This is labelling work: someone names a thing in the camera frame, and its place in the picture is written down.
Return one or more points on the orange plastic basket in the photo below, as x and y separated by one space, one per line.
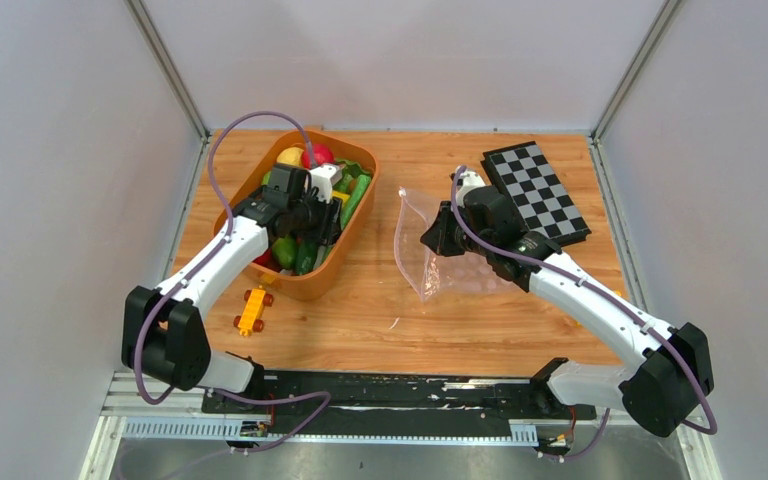
249 154

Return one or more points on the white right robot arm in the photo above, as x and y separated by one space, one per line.
665 375

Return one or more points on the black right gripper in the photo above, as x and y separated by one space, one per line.
437 238

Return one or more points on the white slotted cable duct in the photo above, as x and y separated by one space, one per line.
238 431

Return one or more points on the clear zip top bag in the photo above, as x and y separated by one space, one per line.
427 273

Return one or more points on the red apple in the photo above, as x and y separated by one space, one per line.
265 259

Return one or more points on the black white checkerboard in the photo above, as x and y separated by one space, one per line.
523 173

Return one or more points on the dark green cucumber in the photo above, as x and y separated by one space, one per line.
306 257

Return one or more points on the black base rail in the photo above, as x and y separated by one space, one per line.
401 404

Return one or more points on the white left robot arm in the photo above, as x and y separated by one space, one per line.
164 336

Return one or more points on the green mango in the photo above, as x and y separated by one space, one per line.
285 251

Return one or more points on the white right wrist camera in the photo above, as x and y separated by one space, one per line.
466 182

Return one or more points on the light green pepper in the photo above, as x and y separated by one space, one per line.
360 186

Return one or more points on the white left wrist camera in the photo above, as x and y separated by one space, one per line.
323 179

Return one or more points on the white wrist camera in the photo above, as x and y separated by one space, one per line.
323 179
466 182

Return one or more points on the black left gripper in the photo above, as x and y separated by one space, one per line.
330 230

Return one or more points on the yellow toy car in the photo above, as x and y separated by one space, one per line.
250 320

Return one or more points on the yellow lemon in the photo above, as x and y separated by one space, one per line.
291 156

